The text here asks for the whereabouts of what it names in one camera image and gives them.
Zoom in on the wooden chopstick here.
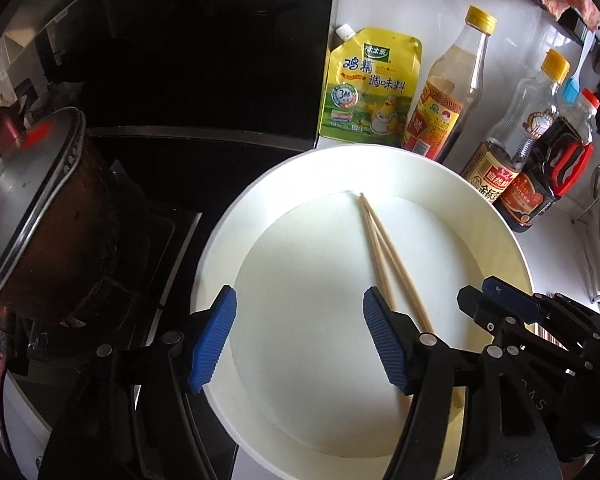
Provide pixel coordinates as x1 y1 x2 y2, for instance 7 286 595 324
358 194 396 310
368 202 436 333

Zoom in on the white round paper container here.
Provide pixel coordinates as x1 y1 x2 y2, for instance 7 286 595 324
190 145 533 479

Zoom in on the clear soy sauce bottle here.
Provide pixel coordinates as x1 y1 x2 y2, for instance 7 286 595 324
460 49 570 203

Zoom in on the large dark soy sauce jug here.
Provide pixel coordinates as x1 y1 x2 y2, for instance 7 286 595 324
494 88 600 233

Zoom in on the yellow cap vinegar bottle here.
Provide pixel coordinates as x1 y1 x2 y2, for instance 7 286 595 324
401 6 498 162

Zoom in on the blue silicone brush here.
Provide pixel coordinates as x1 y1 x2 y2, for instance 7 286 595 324
560 30 595 104

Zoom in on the brown pot with lid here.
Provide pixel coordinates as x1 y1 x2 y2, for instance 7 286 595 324
0 107 110 322

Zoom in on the yellow seasoning pouch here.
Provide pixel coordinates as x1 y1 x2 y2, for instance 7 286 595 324
318 24 422 146

